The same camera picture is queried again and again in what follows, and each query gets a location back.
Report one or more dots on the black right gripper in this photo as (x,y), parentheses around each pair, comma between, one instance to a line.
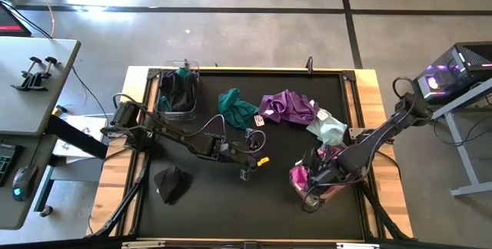
(326,172)

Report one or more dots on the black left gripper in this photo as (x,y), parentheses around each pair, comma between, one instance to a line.
(240,153)

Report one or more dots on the magenta towel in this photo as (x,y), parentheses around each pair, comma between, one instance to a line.
(298,174)

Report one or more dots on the clear plastic basket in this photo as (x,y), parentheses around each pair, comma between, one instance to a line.
(307,201)
(194,115)

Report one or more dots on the light blue towel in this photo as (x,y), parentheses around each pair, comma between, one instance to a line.
(328,130)

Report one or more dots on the dark green towel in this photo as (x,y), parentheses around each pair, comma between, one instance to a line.
(236,108)

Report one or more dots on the purple towel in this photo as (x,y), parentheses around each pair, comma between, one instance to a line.
(288,107)

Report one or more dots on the navy blue cloth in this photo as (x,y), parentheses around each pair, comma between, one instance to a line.
(183,73)

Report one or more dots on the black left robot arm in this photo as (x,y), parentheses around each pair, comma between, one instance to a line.
(180,137)

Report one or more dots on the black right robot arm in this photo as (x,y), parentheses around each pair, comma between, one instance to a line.
(384,130)

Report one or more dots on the yellow tag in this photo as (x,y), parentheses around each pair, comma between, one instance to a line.
(263,161)

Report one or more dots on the black cloth cover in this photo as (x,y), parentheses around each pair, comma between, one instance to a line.
(173,183)

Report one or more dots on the black metal hook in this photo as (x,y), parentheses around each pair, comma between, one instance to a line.
(310,64)
(187,64)

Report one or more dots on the computer tower with lights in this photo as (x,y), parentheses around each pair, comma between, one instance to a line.
(449,76)

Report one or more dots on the white paper box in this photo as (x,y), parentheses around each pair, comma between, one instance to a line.
(77,141)

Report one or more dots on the dark grey desk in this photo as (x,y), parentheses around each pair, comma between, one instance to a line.
(42,157)

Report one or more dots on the black desk clamp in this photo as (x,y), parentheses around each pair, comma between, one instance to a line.
(43,75)
(27,80)

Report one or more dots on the black computer mouse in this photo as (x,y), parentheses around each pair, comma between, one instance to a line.
(24,181)

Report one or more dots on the grey side table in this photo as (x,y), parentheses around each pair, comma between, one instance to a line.
(15,110)

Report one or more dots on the black keyboard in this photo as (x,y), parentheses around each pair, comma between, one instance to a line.
(5,160)

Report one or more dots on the black monitor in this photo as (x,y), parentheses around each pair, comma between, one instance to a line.
(9,24)

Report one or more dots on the black aluminium table frame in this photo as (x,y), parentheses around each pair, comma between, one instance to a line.
(353,91)

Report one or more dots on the grey metal desk frame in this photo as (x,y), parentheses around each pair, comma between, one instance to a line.
(463,157)

